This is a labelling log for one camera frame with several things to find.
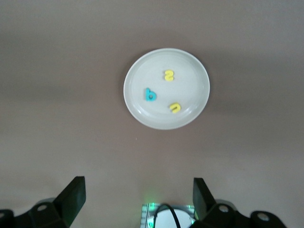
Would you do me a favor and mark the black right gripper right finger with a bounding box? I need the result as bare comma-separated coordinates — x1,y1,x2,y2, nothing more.
192,177,289,228

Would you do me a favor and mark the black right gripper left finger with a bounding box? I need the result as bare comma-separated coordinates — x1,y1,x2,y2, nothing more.
0,176,86,228

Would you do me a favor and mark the yellow foam letter u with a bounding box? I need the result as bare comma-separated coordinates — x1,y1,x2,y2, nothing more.
169,102,182,114

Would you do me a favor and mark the teal foam letter b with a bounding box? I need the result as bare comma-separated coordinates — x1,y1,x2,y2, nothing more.
144,88,158,102

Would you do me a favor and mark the yellow foam letter s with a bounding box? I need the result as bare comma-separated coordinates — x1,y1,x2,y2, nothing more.
164,69,175,82

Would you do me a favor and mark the brown table cover sheet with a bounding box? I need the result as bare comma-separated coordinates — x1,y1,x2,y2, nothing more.
0,0,304,228

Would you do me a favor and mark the beige round plate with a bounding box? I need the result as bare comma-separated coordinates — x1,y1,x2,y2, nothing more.
123,48,211,130

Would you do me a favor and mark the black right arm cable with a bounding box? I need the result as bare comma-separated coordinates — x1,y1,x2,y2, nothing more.
153,204,181,228

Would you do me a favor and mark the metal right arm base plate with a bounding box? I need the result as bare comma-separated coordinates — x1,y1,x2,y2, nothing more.
142,202,198,228

